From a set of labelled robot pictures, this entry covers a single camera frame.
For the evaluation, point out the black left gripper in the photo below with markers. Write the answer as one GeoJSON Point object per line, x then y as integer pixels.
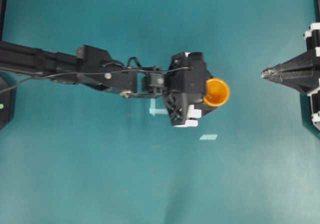
{"type": "Point", "coordinates": [185, 88]}

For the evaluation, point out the light tape cross mark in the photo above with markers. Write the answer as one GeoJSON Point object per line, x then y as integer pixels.
{"type": "Point", "coordinates": [153, 110]}

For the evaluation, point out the black table frame rail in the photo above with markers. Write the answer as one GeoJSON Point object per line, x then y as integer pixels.
{"type": "Point", "coordinates": [3, 5]}

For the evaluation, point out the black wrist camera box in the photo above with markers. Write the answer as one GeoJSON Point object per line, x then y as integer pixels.
{"type": "Point", "coordinates": [153, 83]}

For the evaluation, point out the light tape strip mark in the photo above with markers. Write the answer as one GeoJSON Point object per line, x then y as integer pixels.
{"type": "Point", "coordinates": [208, 137]}

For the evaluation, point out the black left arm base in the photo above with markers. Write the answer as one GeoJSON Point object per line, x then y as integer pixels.
{"type": "Point", "coordinates": [7, 99]}

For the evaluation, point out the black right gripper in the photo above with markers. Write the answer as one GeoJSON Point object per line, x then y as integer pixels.
{"type": "Point", "coordinates": [302, 73]}

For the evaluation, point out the orange plastic cup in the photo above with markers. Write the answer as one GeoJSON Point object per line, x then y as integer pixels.
{"type": "Point", "coordinates": [217, 92]}

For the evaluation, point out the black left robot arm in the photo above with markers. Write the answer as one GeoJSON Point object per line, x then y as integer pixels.
{"type": "Point", "coordinates": [90, 66]}

